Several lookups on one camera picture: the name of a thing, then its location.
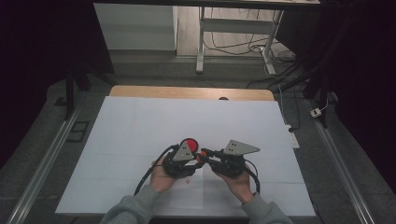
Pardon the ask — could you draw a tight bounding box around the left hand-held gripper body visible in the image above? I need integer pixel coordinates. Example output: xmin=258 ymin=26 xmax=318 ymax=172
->
xmin=162 ymin=141 xmax=196 ymax=179

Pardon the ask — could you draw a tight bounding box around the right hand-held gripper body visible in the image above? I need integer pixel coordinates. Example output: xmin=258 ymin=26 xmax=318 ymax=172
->
xmin=211 ymin=139 xmax=262 ymax=179

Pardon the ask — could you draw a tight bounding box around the round red ink pad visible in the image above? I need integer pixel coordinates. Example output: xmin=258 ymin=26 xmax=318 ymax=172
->
xmin=180 ymin=137 xmax=200 ymax=154

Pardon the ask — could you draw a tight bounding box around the white paper sheet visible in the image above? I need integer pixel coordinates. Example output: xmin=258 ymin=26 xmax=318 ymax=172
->
xmin=169 ymin=167 xmax=205 ymax=210

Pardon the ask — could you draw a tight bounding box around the person's right hand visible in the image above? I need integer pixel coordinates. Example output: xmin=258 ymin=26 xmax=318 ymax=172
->
xmin=214 ymin=170 xmax=255 ymax=205

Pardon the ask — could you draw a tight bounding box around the person's left hand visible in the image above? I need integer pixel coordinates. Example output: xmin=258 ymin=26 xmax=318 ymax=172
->
xmin=148 ymin=158 xmax=179 ymax=195

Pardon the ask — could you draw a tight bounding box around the large white table cover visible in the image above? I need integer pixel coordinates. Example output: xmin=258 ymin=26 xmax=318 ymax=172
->
xmin=55 ymin=95 xmax=317 ymax=217

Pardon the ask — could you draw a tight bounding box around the white power strip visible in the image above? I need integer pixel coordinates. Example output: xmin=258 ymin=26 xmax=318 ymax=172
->
xmin=284 ymin=124 xmax=301 ymax=149

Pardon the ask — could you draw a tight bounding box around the black metal stand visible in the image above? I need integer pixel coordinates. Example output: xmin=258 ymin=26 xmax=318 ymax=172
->
xmin=274 ymin=15 xmax=356 ymax=129
xmin=64 ymin=62 xmax=118 ymax=120

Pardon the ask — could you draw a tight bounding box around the white cabinet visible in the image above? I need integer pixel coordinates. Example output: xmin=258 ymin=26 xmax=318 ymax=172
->
xmin=93 ymin=3 xmax=178 ymax=51

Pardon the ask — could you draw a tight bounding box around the dark curtain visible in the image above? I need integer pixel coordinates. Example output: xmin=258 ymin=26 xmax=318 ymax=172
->
xmin=320 ymin=0 xmax=396 ymax=194
xmin=0 ymin=0 xmax=110 ymax=169

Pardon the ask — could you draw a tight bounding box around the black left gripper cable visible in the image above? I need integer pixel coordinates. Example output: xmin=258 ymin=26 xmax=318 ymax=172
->
xmin=134 ymin=144 xmax=181 ymax=197

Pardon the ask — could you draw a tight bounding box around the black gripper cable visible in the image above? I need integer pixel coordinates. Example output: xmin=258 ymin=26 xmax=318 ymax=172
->
xmin=244 ymin=159 xmax=262 ymax=195
xmin=134 ymin=144 xmax=181 ymax=197

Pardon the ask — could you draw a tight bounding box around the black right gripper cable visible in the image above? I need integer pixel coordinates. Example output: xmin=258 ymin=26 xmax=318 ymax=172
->
xmin=244 ymin=159 xmax=262 ymax=195

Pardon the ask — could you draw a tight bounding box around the black power strip cable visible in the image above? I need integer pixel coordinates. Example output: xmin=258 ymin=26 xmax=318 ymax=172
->
xmin=288 ymin=87 xmax=302 ymax=133

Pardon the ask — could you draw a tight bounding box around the aluminium floor rail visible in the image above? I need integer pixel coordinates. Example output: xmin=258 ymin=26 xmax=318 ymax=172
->
xmin=6 ymin=92 xmax=87 ymax=224
xmin=306 ymin=99 xmax=376 ymax=224

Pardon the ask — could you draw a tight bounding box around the black floor cable tangle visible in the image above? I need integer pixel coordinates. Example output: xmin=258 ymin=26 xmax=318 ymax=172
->
xmin=204 ymin=7 xmax=297 ymax=63

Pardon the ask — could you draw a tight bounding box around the white desk frame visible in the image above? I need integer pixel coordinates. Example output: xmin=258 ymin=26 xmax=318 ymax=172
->
xmin=195 ymin=6 xmax=285 ymax=76

